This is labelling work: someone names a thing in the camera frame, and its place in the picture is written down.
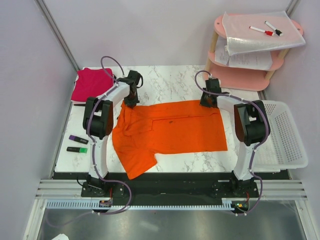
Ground orange t shirt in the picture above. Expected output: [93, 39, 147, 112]
[112, 100, 228, 180]

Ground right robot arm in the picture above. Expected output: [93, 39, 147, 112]
[200, 77, 270, 197]

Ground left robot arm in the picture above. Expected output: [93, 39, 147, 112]
[81, 70, 143, 198]

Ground folded magenta t shirt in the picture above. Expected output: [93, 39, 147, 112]
[71, 67, 114, 103]

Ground pink wooden shelf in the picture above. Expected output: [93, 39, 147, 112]
[205, 13, 303, 92]

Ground printed paper sheets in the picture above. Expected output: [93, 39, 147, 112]
[214, 38, 273, 71]

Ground purple highlighter marker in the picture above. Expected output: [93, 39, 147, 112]
[68, 135, 89, 145]

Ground translucent plastic pouch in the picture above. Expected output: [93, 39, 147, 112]
[222, 11, 306, 56]

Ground green highlighter marker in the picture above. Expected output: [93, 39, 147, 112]
[66, 146, 88, 154]

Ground white plastic basket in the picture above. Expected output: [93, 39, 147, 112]
[253, 100, 309, 172]

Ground red capped whiteboard marker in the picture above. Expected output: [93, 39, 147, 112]
[249, 26, 275, 36]

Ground black capped whiteboard marker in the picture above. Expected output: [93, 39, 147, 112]
[264, 21, 284, 37]

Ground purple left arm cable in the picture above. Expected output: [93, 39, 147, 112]
[46, 56, 133, 228]

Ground white slotted cable duct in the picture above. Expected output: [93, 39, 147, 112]
[45, 199, 245, 211]

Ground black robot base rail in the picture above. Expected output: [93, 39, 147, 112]
[51, 171, 292, 205]

